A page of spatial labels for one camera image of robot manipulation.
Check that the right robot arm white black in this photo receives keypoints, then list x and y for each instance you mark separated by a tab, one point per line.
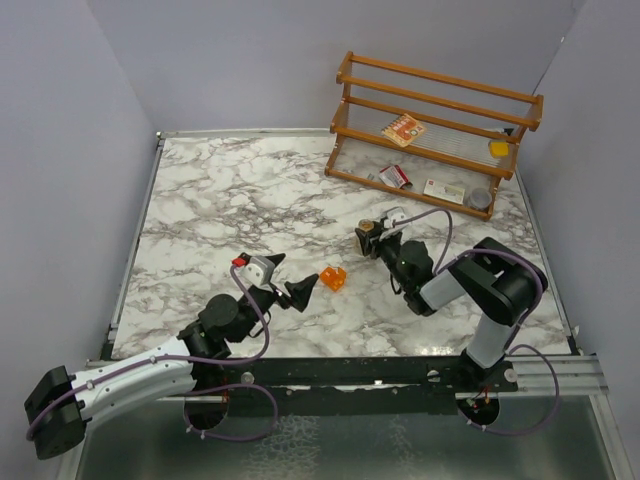
505	287

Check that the orange pill organizer box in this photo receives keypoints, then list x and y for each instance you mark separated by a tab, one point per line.
333	278

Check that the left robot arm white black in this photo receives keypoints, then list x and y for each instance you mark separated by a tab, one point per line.
64	406

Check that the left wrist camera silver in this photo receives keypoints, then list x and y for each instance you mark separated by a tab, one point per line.
250	268

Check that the yellow small container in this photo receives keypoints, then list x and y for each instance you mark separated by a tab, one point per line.
498	149

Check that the wooden three-tier shelf rack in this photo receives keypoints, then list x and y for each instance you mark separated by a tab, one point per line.
461	117

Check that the white red medicine box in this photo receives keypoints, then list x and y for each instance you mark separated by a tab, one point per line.
444	191

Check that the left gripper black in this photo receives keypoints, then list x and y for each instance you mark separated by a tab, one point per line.
298	291

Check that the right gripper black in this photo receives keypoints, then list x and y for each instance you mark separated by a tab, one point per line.
366	236

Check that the clear round jar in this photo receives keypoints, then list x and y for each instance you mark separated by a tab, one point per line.
479	199

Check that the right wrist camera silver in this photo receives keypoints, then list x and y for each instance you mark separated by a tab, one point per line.
393	217

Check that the orange spiral notebook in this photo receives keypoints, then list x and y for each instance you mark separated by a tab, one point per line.
403	130

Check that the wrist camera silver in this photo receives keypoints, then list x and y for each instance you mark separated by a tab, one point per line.
250	268
393	217

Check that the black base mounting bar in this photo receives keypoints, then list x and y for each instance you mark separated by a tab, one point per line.
348	386

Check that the red white torn packet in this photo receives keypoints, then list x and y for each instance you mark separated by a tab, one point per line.
394	176

